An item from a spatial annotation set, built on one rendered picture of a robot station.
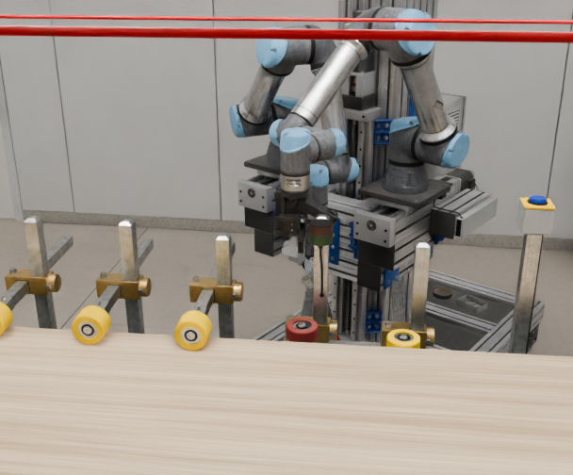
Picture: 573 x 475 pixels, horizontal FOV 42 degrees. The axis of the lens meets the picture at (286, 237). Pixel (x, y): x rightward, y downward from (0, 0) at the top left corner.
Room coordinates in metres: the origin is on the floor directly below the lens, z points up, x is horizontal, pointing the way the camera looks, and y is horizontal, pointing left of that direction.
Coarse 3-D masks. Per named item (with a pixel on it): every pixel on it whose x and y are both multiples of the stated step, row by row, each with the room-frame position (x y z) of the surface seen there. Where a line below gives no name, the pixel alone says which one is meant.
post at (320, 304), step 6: (318, 216) 1.70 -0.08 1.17; (324, 216) 1.69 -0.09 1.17; (318, 252) 1.68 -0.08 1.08; (324, 252) 1.68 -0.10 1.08; (318, 258) 1.68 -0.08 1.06; (324, 258) 1.68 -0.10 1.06; (318, 264) 1.68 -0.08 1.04; (324, 264) 1.68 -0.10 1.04; (318, 270) 1.68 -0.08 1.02; (324, 270) 1.68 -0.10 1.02; (318, 276) 1.68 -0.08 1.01; (324, 276) 1.68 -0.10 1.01; (318, 282) 1.68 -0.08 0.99; (324, 282) 1.68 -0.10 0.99; (318, 288) 1.68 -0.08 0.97; (324, 288) 1.68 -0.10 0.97; (318, 294) 1.68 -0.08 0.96; (324, 294) 1.68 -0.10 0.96; (318, 300) 1.68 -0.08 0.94; (324, 300) 1.68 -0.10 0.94; (318, 306) 1.68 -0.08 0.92; (324, 306) 1.68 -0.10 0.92; (318, 312) 1.68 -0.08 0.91; (324, 312) 1.68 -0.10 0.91; (318, 318) 1.68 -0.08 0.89; (324, 318) 1.68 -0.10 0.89; (318, 342) 1.68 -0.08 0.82; (324, 342) 1.68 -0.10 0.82
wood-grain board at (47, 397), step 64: (0, 384) 1.37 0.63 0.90; (64, 384) 1.37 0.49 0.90; (128, 384) 1.37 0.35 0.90; (192, 384) 1.37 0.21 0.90; (256, 384) 1.37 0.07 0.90; (320, 384) 1.37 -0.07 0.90; (384, 384) 1.36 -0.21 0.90; (448, 384) 1.36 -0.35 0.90; (512, 384) 1.36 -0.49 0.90; (0, 448) 1.15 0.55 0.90; (64, 448) 1.15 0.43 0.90; (128, 448) 1.15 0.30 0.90; (192, 448) 1.15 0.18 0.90; (256, 448) 1.15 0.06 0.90; (320, 448) 1.15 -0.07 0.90; (384, 448) 1.15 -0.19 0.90; (448, 448) 1.15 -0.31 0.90; (512, 448) 1.15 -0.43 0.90
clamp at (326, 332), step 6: (312, 318) 1.72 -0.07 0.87; (330, 318) 1.72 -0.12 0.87; (318, 324) 1.68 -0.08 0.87; (324, 324) 1.68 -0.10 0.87; (330, 324) 1.69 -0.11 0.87; (336, 324) 1.69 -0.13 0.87; (324, 330) 1.67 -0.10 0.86; (330, 330) 1.67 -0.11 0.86; (336, 330) 1.68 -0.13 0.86; (318, 336) 1.68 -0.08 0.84; (324, 336) 1.67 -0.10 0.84; (330, 336) 1.67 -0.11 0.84; (336, 336) 1.68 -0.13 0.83
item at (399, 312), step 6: (396, 282) 1.96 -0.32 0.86; (396, 288) 1.92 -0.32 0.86; (402, 288) 1.92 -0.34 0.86; (396, 294) 1.88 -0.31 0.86; (402, 294) 1.88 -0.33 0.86; (396, 300) 1.84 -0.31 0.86; (402, 300) 1.84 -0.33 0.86; (396, 306) 1.81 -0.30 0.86; (402, 306) 1.81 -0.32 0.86; (396, 312) 1.77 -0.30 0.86; (402, 312) 1.77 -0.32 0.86; (396, 318) 1.74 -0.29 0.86; (402, 318) 1.74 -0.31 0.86
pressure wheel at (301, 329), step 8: (296, 320) 1.64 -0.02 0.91; (304, 320) 1.64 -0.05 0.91; (312, 320) 1.64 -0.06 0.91; (288, 328) 1.60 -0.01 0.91; (296, 328) 1.60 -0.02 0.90; (304, 328) 1.60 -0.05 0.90; (312, 328) 1.60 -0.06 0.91; (288, 336) 1.59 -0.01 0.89; (296, 336) 1.58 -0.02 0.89; (304, 336) 1.58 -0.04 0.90; (312, 336) 1.58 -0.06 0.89
